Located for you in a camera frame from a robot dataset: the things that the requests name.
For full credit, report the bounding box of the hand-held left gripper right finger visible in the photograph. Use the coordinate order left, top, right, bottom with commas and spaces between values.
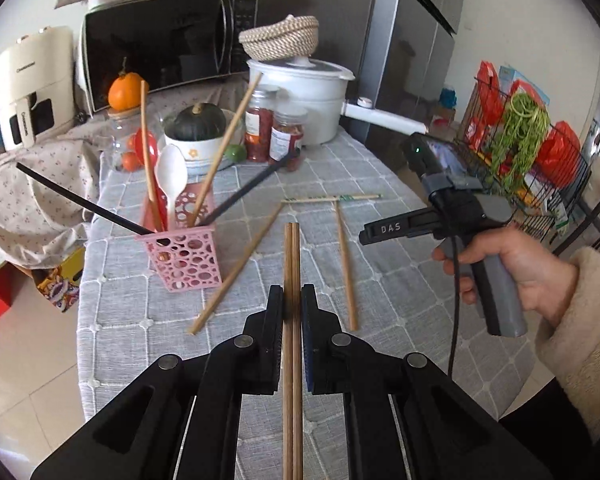
300, 284, 556, 480

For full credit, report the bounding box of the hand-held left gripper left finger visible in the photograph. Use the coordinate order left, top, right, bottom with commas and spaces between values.
30, 284, 287, 480

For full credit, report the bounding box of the wooden chopstick with green print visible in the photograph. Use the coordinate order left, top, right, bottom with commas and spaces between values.
281, 193, 382, 204

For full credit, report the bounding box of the pink perforated utensil basket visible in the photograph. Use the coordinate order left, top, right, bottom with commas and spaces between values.
134, 182, 224, 294

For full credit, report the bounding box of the black chopstick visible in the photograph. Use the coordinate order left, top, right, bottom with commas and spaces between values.
201, 150, 303, 225
16, 162, 155, 237

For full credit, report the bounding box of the white plastic spoon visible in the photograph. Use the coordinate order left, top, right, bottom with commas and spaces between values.
156, 143, 188, 233

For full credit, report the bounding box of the red long-handled spoon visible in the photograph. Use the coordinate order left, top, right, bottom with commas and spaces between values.
132, 127, 170, 233

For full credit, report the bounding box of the person's right forearm beige sleeve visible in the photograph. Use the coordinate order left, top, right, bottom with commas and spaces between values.
534, 246, 600, 415

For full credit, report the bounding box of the person's right hand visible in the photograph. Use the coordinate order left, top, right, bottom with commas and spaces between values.
431, 225, 579, 317

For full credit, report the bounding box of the bunch of green vegetables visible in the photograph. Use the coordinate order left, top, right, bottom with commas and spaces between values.
489, 91, 552, 195

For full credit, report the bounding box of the red plastic bag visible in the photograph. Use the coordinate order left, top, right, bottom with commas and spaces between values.
466, 60, 507, 155
534, 120, 582, 175

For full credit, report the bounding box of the white electric pot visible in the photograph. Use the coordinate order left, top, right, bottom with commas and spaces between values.
246, 57, 429, 147

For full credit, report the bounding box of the grey refrigerator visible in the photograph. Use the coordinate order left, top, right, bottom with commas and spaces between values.
351, 0, 469, 155

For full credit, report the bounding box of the white pot lid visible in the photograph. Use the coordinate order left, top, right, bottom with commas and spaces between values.
246, 56, 357, 90

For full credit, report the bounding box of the dark green kabocha squash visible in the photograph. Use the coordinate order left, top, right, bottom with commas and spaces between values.
172, 102, 229, 142

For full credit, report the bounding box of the yellow patterned box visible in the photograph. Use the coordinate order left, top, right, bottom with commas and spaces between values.
31, 246, 89, 315

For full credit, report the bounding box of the person's dark clothing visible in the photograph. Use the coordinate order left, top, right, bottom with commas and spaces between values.
499, 372, 600, 480

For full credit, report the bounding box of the clear glass jar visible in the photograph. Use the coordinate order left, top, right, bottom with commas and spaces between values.
99, 107, 156, 175

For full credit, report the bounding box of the black microwave oven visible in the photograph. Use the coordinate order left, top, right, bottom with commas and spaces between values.
74, 0, 259, 114

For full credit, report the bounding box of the large orange fruit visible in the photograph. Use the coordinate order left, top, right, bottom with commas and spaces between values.
107, 57, 146, 112

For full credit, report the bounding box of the white air fryer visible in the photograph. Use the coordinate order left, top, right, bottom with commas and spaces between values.
0, 25, 77, 154

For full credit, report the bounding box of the black wire rack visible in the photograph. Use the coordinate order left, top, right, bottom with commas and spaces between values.
451, 76, 594, 243

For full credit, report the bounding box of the black cable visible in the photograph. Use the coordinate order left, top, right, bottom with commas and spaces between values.
446, 230, 465, 377

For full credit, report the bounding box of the white bowl with green handle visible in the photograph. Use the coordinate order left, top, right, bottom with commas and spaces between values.
163, 109, 247, 177

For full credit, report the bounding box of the woven rope basket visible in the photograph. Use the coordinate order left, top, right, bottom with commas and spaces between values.
238, 14, 321, 61

